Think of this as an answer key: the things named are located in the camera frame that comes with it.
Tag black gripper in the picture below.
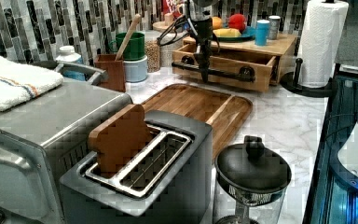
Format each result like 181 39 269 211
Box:
193 18 213 83

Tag wooden drawer with black handle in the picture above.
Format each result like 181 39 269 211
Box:
172 44 279 91

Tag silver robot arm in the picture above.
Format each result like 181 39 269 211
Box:
185 0 217 82

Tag wooden drawer cabinet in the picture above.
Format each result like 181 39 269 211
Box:
183 31 298 87

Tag yellow banana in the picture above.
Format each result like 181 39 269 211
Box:
213 28 241 38

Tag glass jar with wooden lid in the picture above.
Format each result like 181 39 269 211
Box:
153 13 185 67

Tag orange fruit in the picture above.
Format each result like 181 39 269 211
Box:
213 17 223 30

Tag wooden cutting board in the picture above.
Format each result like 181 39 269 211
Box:
142 84 253 158

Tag glass jar of grains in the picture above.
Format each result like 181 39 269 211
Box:
145 31 160 73

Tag teal plate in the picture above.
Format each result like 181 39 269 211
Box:
213 27 255 43

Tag red apple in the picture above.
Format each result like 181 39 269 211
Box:
228 14 246 33

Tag red cereal box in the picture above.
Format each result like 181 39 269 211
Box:
161 0 185 19

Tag light blue bowl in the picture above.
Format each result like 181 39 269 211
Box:
124 56 148 83

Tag blue cup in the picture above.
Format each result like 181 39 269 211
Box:
255 20 269 46

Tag green mug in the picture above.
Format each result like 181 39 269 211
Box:
109 32 145 61

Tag black paper towel holder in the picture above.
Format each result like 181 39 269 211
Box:
280 58 337 98

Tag brown wooden utensil box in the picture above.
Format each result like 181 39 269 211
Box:
94 54 126 92

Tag wooden toast slice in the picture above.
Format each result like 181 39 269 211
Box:
88 105 153 177

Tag grey two-slot toaster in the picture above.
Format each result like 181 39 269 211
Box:
60 110 213 224

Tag white paper towel roll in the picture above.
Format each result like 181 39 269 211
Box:
298 0 349 88

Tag white bottle blue label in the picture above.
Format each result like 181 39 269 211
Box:
56 46 86 81

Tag stainless steel toaster oven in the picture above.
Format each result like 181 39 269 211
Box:
0 78 132 224

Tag white striped towel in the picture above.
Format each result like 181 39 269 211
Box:
0 56 63 112

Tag grey pan handle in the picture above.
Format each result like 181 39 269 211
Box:
32 60 109 87

